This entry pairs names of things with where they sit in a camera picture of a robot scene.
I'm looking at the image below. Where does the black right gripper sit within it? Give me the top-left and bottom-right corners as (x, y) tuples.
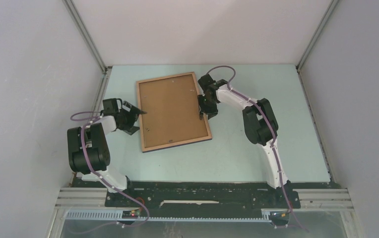
(197, 94), (218, 119)

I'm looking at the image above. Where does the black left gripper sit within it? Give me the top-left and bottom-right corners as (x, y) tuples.
(117, 102), (146, 135)

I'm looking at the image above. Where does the brown frame backing board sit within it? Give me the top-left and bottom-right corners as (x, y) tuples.
(138, 75), (209, 149)

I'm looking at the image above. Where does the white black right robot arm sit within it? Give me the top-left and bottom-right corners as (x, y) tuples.
(197, 74), (288, 207)

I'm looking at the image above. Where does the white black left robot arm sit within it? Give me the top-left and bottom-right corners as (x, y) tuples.
(67, 98), (146, 207)

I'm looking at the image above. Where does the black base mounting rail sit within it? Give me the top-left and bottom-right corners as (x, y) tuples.
(105, 181), (301, 219)

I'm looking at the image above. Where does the aluminium extrusion base frame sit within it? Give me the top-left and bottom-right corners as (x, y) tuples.
(47, 182), (364, 238)

